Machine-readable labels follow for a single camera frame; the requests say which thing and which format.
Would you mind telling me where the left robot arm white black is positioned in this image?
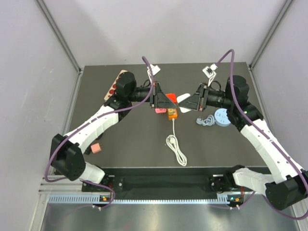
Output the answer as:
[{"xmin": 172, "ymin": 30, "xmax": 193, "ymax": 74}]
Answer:
[{"xmin": 50, "ymin": 70, "xmax": 177, "ymax": 191}]

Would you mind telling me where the blue round power socket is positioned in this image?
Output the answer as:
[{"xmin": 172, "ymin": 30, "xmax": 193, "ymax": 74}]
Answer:
[{"xmin": 214, "ymin": 108, "xmax": 231, "ymax": 127}]

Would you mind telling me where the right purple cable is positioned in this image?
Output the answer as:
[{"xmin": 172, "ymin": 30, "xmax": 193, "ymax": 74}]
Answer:
[{"xmin": 215, "ymin": 49, "xmax": 308, "ymax": 221}]

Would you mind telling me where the orange power strip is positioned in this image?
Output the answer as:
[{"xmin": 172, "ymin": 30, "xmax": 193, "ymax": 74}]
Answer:
[{"xmin": 168, "ymin": 108, "xmax": 178, "ymax": 120}]

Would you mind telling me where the white cord with plug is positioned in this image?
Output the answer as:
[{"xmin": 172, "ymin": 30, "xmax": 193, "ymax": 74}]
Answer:
[{"xmin": 166, "ymin": 119, "xmax": 188, "ymax": 167}]

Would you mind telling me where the salmon pink plug adapter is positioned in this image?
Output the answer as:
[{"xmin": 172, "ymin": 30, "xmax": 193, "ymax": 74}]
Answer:
[{"xmin": 90, "ymin": 143, "xmax": 102, "ymax": 154}]

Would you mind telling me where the yellow cube charger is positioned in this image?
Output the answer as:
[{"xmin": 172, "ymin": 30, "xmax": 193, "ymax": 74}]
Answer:
[{"xmin": 167, "ymin": 108, "xmax": 176, "ymax": 116}]

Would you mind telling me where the pink square adapter plug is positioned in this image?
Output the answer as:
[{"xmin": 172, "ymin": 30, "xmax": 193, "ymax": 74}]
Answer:
[{"xmin": 155, "ymin": 108, "xmax": 167, "ymax": 114}]

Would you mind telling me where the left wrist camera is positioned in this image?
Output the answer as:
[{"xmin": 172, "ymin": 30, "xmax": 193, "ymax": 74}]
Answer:
[{"xmin": 147, "ymin": 64, "xmax": 161, "ymax": 77}]

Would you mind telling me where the beige red power strip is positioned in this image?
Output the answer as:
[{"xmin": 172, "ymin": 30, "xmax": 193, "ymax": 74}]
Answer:
[{"xmin": 104, "ymin": 70, "xmax": 127, "ymax": 101}]

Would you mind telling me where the white usb charger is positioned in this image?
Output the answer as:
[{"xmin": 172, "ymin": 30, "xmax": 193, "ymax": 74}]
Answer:
[{"xmin": 177, "ymin": 93, "xmax": 192, "ymax": 113}]

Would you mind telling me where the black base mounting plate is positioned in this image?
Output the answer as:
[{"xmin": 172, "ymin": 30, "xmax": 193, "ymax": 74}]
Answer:
[{"xmin": 81, "ymin": 174, "xmax": 251, "ymax": 194}]

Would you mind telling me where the blue socket grey cord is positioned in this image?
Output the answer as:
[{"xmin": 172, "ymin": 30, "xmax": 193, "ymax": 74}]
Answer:
[{"xmin": 196, "ymin": 115, "xmax": 216, "ymax": 126}]

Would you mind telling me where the grey slotted cable duct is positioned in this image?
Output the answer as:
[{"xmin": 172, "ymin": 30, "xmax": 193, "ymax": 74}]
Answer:
[{"xmin": 48, "ymin": 194, "xmax": 240, "ymax": 205}]

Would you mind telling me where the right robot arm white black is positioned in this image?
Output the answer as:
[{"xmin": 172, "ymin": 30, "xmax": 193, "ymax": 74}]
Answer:
[{"xmin": 177, "ymin": 76, "xmax": 308, "ymax": 210}]

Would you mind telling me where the red plug adapter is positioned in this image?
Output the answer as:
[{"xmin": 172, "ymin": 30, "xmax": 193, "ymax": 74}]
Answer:
[{"xmin": 166, "ymin": 93, "xmax": 177, "ymax": 104}]

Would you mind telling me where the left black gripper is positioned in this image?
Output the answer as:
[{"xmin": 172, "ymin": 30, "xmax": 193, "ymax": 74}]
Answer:
[{"xmin": 128, "ymin": 81, "xmax": 177, "ymax": 109}]

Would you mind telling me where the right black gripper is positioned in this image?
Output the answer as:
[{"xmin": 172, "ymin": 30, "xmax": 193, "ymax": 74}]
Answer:
[{"xmin": 178, "ymin": 83, "xmax": 233, "ymax": 112}]

